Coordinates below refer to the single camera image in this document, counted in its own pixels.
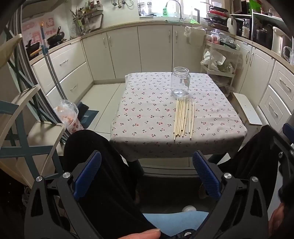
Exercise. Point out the small white round object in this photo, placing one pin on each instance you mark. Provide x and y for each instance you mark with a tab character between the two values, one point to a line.
189	208

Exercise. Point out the beige kitchen countertop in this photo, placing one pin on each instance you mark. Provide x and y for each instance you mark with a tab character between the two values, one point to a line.
149	21

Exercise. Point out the blue dustpan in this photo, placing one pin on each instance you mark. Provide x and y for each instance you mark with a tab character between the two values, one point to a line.
88	115

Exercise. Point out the black frying pan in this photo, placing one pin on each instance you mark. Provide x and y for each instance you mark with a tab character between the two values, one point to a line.
32	47

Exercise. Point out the person's left hand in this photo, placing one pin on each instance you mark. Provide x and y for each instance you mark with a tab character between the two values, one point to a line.
144	234

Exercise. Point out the light blue cloth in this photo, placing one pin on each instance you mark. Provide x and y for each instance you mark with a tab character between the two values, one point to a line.
174	221

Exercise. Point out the cream kitchen drawer unit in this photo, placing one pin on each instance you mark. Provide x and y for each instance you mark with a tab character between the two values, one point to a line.
62	66

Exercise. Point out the white wooden stool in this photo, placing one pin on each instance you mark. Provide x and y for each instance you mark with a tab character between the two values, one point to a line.
247	109

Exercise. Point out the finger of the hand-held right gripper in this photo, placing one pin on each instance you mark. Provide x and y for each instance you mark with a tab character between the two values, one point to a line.
289	130

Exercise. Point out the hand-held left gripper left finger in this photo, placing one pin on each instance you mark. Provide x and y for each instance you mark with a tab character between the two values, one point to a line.
88	174

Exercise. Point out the green dish soap bottle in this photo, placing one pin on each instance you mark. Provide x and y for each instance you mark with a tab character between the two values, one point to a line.
165	12

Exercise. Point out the dish rack with dishes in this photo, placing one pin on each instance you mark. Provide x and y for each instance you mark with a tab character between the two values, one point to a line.
217	15

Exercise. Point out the cream and teal shelf rack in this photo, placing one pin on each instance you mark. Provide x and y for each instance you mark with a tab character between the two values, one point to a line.
34	135

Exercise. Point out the person's right hand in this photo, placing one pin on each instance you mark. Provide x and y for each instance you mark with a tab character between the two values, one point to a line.
277	218

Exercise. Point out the green box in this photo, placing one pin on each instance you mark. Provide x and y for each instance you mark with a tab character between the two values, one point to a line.
255	5

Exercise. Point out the cream kitchen base cabinets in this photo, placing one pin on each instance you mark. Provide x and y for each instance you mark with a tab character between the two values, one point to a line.
264	75

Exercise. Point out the black wok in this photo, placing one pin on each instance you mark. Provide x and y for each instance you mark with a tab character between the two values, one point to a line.
56	38

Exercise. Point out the clear glass jar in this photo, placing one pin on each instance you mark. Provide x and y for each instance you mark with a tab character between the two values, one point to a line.
180	80

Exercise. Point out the chrome kitchen faucet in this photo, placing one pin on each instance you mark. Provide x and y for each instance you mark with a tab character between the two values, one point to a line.
180	12

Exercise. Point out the black rice cooker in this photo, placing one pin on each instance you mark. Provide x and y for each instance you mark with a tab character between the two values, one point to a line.
263	36

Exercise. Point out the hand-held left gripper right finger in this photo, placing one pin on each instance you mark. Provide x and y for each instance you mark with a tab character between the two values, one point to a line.
206	177

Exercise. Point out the small toaster oven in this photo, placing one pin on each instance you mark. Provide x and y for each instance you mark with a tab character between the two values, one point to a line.
237	7

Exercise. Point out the white plastic bag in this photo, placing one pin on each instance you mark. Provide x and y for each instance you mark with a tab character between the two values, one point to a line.
213	61

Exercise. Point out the pink wall stickers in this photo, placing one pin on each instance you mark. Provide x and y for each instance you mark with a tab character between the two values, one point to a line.
29	32

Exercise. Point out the black filter tap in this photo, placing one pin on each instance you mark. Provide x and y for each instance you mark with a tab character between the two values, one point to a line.
196	15

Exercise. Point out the floral trash bin with bag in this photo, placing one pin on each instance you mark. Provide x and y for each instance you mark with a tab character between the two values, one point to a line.
69	115

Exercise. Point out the wall utensil rack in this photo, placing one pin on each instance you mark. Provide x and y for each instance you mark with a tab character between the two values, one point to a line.
85	21

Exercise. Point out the kitchen window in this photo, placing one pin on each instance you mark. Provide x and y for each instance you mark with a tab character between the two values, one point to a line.
188	5

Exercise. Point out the bunch of wooden chopsticks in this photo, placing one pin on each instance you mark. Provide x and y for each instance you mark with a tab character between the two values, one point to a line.
180	117

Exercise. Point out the white jug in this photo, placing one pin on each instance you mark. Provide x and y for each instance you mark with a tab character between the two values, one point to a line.
230	25

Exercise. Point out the clear plastic bag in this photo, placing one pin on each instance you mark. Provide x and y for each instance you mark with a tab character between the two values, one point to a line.
187	33
289	55

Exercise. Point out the white storage trolley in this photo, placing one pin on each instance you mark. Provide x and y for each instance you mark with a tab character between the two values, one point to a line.
220	44

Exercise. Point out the person's black trousers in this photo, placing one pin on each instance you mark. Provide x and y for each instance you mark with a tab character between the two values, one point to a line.
110	183

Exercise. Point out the white thermo pot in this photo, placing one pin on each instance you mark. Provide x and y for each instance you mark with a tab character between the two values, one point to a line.
278	40

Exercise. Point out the cream kitchen door cabinets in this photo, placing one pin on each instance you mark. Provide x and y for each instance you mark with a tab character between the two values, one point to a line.
142	50

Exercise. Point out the cherry print tablecloth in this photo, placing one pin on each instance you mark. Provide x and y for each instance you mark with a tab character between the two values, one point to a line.
149	115

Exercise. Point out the row of condiment bottles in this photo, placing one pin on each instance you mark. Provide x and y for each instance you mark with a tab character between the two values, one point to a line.
94	4

